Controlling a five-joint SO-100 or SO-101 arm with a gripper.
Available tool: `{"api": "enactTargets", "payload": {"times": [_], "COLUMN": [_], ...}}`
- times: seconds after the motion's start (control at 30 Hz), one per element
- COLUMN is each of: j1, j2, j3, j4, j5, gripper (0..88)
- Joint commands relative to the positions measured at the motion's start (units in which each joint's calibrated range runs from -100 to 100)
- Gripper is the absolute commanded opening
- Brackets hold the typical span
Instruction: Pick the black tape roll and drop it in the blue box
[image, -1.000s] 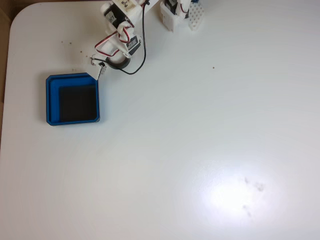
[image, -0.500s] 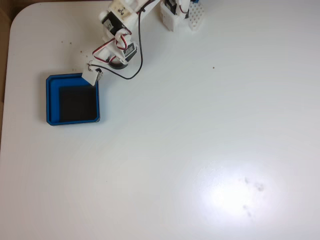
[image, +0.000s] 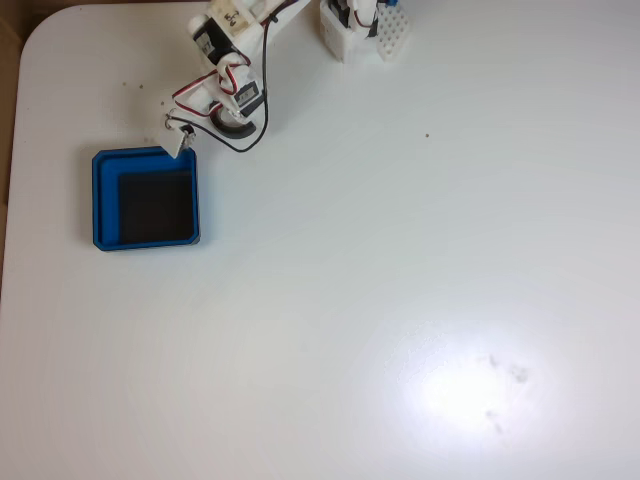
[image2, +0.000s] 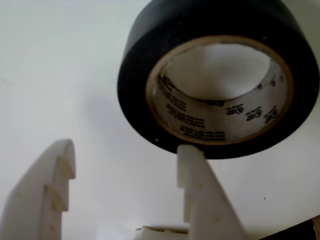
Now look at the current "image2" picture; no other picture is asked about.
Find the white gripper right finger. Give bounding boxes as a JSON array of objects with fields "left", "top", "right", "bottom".
[{"left": 176, "top": 144, "right": 251, "bottom": 240}]

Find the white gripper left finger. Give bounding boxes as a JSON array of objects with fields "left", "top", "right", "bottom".
[{"left": 0, "top": 138, "right": 77, "bottom": 240}]

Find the black tape roll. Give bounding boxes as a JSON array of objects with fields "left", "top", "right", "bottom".
[{"left": 116, "top": 0, "right": 320, "bottom": 161}]

